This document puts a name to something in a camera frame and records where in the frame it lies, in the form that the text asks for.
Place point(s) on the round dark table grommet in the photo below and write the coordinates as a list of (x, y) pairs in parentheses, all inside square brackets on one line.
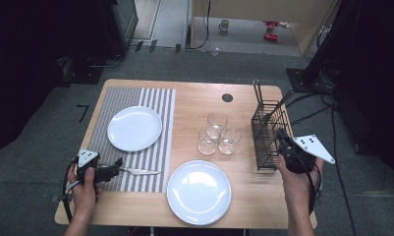
[(227, 97)]

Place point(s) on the black stand base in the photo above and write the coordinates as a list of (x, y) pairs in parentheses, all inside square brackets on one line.
[(83, 74)]

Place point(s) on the black metal stand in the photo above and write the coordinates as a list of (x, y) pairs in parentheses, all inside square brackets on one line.
[(299, 80)]

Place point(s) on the grey striped placemat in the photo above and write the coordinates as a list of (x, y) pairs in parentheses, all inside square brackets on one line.
[(125, 95)]

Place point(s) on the dark chopstick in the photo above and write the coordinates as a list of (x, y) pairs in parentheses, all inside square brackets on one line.
[(259, 91), (255, 91)]

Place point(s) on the black equipment cabinet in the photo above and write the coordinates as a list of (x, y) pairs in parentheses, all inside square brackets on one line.
[(119, 29)]

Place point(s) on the large white plate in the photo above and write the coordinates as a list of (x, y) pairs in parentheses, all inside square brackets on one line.
[(199, 193)]

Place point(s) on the grey mug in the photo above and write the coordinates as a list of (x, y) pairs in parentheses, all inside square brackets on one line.
[(224, 25)]

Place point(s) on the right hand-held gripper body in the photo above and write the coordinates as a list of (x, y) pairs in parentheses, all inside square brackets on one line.
[(312, 147)]

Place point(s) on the small clear glass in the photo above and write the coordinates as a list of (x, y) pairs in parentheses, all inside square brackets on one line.
[(215, 51)]

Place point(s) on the clear drinking glass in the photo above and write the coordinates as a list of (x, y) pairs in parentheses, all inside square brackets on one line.
[(217, 119), (229, 141), (207, 142)]

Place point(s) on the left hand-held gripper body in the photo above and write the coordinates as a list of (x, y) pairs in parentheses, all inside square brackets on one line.
[(86, 157)]

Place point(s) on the small white plate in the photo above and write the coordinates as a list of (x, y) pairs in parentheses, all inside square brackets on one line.
[(134, 128)]

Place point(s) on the person's left hand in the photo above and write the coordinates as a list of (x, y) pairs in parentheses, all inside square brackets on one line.
[(84, 196)]

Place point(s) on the person's right hand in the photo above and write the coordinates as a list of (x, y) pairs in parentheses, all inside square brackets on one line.
[(299, 187)]

